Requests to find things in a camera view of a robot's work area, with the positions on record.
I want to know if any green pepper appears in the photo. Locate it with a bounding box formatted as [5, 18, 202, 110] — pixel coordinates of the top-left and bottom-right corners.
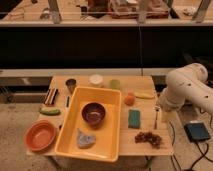
[39, 109, 61, 116]

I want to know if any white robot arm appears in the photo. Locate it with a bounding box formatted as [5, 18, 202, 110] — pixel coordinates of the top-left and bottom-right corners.
[157, 63, 213, 115]

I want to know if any dark purple bowl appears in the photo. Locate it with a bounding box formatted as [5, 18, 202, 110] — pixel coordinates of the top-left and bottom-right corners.
[82, 102, 106, 126]

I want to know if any red orange bowl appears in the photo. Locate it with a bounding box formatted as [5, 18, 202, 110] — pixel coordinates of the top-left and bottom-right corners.
[24, 120, 57, 152]

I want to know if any light green cup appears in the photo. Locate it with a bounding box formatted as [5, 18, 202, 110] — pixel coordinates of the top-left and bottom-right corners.
[110, 79, 121, 90]

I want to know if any white round container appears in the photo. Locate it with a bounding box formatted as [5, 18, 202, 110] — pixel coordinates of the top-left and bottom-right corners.
[89, 74, 103, 87]

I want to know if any orange fruit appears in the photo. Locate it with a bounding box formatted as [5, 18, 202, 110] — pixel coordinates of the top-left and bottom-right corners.
[124, 94, 135, 106]

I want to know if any metal cup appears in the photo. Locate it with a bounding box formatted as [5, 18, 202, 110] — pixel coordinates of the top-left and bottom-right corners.
[65, 79, 77, 93]

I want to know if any yellow banana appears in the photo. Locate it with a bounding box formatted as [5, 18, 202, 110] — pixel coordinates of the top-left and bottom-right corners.
[134, 92, 154, 99]

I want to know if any black marker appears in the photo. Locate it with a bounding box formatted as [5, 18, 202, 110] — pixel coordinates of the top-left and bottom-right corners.
[66, 96, 70, 107]

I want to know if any green sponge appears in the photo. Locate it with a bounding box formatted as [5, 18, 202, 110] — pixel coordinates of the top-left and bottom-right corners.
[128, 110, 140, 129]

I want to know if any yellow plastic tub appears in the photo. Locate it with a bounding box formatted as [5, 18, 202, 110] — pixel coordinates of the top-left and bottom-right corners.
[55, 86, 122, 162]

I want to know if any brown striped block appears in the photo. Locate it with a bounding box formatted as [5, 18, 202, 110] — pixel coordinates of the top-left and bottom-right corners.
[44, 88, 58, 106]

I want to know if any blue grey crumpled cloth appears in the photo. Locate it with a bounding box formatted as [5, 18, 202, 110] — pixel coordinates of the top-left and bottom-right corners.
[77, 129, 96, 149]

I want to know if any bunch of dark grapes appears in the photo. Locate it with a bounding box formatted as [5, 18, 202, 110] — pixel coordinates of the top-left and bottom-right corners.
[135, 132, 162, 149]

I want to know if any black power box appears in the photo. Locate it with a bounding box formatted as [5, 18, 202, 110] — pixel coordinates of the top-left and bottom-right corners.
[184, 123, 211, 142]

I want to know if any black cable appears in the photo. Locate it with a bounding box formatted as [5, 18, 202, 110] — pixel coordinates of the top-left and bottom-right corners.
[168, 120, 213, 171]

